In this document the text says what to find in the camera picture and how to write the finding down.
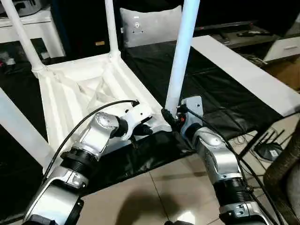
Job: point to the white plastic table leg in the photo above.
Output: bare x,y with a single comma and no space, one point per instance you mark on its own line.
111,28
23,126
21,37
183,56

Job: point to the white plastic table top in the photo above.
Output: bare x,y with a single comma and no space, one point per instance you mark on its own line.
79,89

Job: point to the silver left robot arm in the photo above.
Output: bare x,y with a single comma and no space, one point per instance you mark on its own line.
84,154

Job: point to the black work mat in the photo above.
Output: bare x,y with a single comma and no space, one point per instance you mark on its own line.
220,93

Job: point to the white flat sheet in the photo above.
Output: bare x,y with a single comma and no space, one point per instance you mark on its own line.
243,70

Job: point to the grey floor device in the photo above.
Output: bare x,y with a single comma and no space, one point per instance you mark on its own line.
269,151

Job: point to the grey cushion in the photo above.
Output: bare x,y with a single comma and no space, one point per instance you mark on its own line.
150,26

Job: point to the small tan label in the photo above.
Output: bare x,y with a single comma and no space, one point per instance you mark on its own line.
100,43

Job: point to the black flat screen stand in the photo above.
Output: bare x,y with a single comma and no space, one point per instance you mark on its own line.
225,30

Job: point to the dark brown round seat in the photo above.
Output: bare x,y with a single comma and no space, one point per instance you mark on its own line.
286,183

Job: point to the white low drawer unit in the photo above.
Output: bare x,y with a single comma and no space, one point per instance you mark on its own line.
283,47

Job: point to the white cabinet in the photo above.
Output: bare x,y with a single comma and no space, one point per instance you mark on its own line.
33,26

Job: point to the dark grey bag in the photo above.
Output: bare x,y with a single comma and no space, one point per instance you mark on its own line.
28,5

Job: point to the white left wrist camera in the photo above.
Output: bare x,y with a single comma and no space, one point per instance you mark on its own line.
138,117

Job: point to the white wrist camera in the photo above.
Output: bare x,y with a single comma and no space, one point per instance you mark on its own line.
138,117
193,108

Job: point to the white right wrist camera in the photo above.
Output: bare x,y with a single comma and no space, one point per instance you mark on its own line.
193,108

